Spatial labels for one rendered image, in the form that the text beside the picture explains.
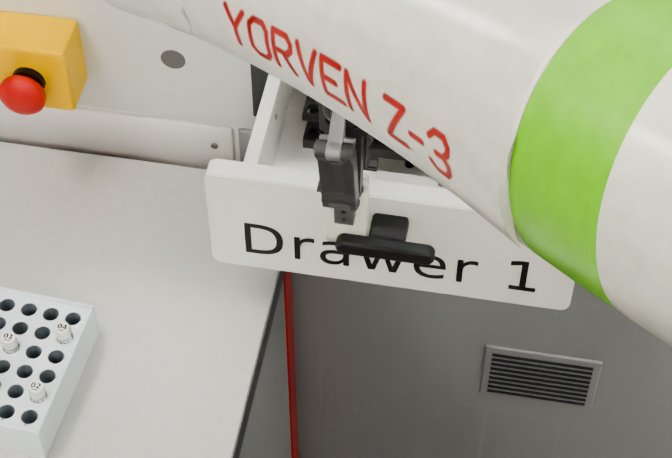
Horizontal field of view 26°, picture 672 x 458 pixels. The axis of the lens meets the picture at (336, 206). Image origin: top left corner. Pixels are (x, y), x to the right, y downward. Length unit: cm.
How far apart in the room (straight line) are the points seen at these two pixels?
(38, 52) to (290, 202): 27
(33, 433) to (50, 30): 34
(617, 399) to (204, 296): 52
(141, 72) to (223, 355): 26
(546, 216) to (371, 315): 99
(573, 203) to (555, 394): 108
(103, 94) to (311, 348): 40
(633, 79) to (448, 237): 63
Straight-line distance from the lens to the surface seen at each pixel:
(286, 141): 125
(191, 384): 120
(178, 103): 131
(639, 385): 155
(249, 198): 112
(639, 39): 51
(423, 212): 110
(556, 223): 51
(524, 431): 165
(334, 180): 98
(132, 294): 125
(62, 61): 125
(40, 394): 116
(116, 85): 132
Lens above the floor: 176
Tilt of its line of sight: 50 degrees down
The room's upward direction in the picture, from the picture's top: straight up
